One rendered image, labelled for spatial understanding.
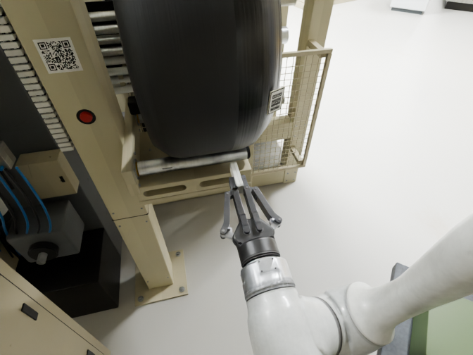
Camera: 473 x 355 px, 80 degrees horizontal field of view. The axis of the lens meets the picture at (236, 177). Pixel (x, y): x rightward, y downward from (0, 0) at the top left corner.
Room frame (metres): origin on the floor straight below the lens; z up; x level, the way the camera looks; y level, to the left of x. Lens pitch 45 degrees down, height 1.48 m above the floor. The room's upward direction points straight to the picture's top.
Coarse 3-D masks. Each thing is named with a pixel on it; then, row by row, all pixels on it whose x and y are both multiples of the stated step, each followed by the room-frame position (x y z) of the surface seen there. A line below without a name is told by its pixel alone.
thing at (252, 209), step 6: (246, 186) 0.41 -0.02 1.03; (246, 192) 0.40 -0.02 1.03; (246, 198) 0.39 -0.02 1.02; (252, 198) 0.39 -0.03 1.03; (246, 204) 0.39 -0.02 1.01; (252, 204) 0.37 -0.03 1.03; (252, 210) 0.36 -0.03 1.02; (252, 216) 0.34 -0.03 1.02; (258, 216) 0.34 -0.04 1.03; (258, 222) 0.33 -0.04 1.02; (258, 228) 0.31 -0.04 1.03
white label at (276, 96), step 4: (280, 88) 0.55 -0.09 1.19; (284, 88) 0.56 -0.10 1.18; (272, 92) 0.54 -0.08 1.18; (276, 92) 0.55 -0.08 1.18; (280, 92) 0.56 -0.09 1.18; (272, 96) 0.54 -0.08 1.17; (276, 96) 0.55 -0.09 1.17; (280, 96) 0.56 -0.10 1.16; (272, 100) 0.55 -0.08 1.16; (276, 100) 0.55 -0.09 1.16; (280, 100) 0.56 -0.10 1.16; (268, 104) 0.54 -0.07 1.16; (272, 104) 0.55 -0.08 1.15; (276, 104) 0.55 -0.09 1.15; (280, 104) 0.56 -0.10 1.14; (268, 108) 0.54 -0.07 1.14; (272, 108) 0.55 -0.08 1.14; (276, 108) 0.56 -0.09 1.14; (280, 108) 0.57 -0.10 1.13; (268, 112) 0.55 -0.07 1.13; (272, 112) 0.55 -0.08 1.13
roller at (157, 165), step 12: (168, 156) 0.64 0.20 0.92; (192, 156) 0.64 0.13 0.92; (204, 156) 0.64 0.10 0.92; (216, 156) 0.65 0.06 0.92; (228, 156) 0.65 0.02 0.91; (240, 156) 0.66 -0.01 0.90; (144, 168) 0.60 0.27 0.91; (156, 168) 0.60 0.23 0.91; (168, 168) 0.61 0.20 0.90; (180, 168) 0.62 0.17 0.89
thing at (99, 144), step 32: (0, 0) 0.63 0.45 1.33; (32, 0) 0.64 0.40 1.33; (64, 0) 0.65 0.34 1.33; (32, 32) 0.63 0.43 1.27; (64, 32) 0.65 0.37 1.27; (32, 64) 0.63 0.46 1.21; (96, 64) 0.68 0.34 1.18; (64, 96) 0.63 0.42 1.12; (96, 96) 0.65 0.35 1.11; (96, 128) 0.64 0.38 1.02; (96, 160) 0.63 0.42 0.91; (128, 192) 0.65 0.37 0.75; (128, 224) 0.63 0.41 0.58; (160, 256) 0.65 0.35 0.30
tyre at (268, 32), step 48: (144, 0) 0.53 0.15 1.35; (192, 0) 0.54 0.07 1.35; (240, 0) 0.56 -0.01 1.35; (144, 48) 0.50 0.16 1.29; (192, 48) 0.51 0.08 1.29; (240, 48) 0.53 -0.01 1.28; (144, 96) 0.50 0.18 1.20; (192, 96) 0.49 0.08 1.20; (240, 96) 0.52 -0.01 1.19; (192, 144) 0.52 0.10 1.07; (240, 144) 0.57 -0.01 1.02
